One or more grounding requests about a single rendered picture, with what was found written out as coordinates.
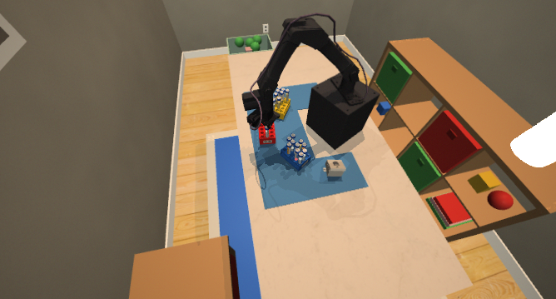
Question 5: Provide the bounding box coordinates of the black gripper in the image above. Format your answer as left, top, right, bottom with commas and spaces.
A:
261, 107, 280, 129

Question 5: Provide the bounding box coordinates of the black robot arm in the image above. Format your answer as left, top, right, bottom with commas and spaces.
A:
242, 17, 363, 128

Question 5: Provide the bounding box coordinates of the blue tube rack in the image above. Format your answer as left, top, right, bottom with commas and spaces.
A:
280, 145, 311, 171

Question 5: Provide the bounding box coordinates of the red rack with round wells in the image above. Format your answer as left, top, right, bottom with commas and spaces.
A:
259, 123, 276, 145

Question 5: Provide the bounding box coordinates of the light blue mat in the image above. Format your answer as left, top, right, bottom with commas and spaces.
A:
250, 82, 368, 209

